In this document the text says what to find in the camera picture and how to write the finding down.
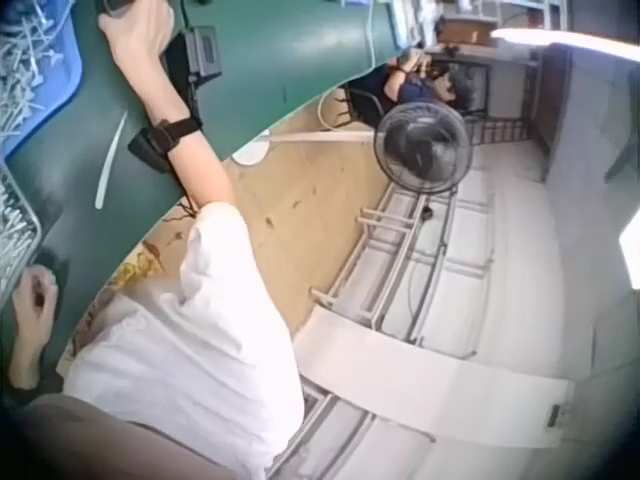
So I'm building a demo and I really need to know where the white cable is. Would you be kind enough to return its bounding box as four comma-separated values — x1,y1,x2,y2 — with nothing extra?
366,0,377,69

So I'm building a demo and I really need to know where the black chair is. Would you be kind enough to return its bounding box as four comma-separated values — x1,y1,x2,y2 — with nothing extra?
338,83,387,130

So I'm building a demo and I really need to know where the grey tray of metal parts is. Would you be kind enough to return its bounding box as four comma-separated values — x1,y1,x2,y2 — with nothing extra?
0,159,45,312

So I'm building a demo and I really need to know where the white hose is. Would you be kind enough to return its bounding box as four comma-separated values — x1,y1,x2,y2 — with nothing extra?
317,89,351,132

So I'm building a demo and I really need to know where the white plastic strip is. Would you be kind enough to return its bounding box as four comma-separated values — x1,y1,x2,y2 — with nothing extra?
94,110,129,209

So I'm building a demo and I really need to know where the blue plastic bin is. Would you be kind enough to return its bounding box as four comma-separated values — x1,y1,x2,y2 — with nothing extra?
0,0,84,157

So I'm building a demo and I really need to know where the person's right hand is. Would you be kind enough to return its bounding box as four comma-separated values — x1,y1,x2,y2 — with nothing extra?
97,0,190,126

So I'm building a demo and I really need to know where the black box device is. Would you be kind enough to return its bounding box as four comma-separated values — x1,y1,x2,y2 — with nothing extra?
163,24,224,87

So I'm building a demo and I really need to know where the black wrist band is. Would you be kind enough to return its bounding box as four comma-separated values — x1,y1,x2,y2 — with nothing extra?
127,115,204,175

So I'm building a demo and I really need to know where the background desk with carton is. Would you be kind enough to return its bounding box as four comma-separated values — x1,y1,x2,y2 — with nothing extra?
434,0,544,56

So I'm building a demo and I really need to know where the person's left hand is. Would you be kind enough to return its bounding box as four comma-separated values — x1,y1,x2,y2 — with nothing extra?
9,266,61,362

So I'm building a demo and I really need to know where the black standing fan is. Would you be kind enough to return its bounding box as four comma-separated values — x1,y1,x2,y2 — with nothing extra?
231,102,474,197

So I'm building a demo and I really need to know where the heap of white plastic parts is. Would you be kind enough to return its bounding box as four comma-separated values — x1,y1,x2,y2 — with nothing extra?
0,0,69,146

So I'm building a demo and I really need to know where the white metal frame rack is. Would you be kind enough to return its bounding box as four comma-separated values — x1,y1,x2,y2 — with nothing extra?
308,189,501,362

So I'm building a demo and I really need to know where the white flat panel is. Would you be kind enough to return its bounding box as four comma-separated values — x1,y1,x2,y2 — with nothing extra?
291,298,577,452

